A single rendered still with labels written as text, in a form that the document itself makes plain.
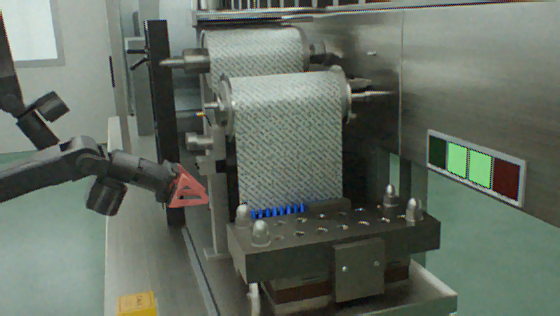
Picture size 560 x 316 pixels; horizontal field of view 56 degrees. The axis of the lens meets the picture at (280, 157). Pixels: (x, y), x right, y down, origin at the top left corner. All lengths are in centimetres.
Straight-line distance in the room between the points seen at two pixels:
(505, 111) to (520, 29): 12
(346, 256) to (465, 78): 38
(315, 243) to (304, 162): 23
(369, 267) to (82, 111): 586
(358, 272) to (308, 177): 25
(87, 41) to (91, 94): 61
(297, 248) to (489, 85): 43
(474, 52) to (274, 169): 47
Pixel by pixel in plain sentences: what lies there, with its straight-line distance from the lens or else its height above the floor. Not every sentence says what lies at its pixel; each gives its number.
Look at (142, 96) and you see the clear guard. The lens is 210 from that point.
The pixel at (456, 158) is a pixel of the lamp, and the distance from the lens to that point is 96.
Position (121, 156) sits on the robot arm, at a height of 119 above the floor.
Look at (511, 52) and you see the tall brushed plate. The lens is 85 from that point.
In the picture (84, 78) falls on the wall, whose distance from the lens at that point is 664.
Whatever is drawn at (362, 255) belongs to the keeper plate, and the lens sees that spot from 102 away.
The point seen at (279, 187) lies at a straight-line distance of 115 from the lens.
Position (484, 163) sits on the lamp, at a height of 120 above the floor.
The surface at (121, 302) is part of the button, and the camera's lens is 108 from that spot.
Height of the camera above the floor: 143
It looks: 15 degrees down
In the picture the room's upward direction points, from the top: 2 degrees counter-clockwise
